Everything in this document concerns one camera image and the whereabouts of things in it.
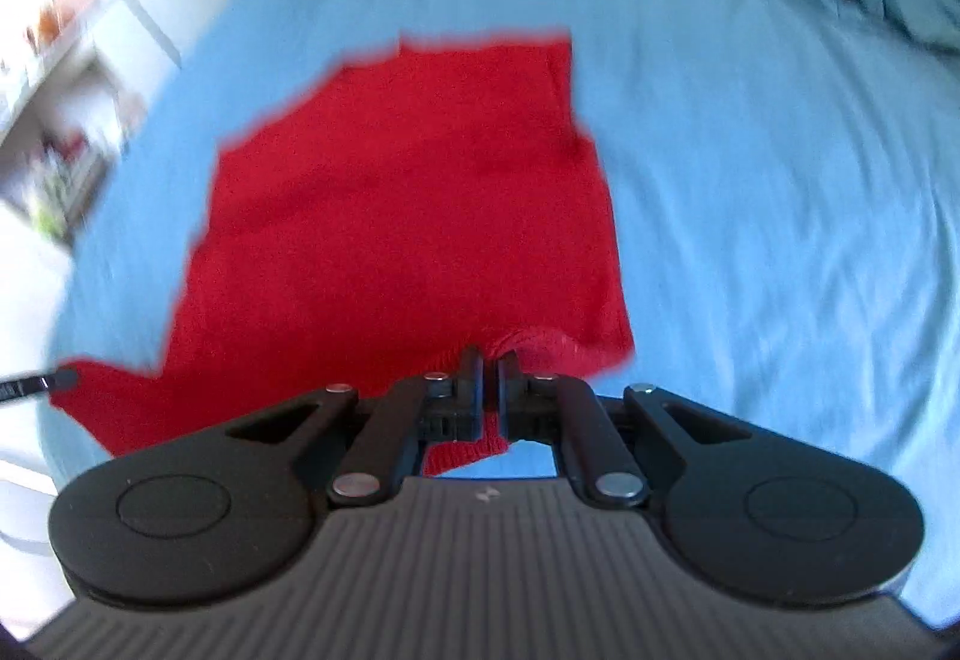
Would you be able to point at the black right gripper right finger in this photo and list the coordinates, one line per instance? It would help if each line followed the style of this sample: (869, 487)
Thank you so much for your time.
(564, 412)

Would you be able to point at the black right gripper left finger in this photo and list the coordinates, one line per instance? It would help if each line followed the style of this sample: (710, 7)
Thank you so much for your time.
(419, 411)

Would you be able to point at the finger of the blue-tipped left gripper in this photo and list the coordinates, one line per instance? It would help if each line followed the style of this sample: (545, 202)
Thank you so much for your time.
(21, 387)

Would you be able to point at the red knitted garment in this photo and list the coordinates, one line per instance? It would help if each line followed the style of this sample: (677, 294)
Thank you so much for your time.
(438, 196)

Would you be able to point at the blue bed sheet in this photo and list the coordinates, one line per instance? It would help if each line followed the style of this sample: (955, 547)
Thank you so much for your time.
(785, 187)

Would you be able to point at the white desk shelf unit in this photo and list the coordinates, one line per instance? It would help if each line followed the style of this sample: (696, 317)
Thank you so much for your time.
(76, 78)

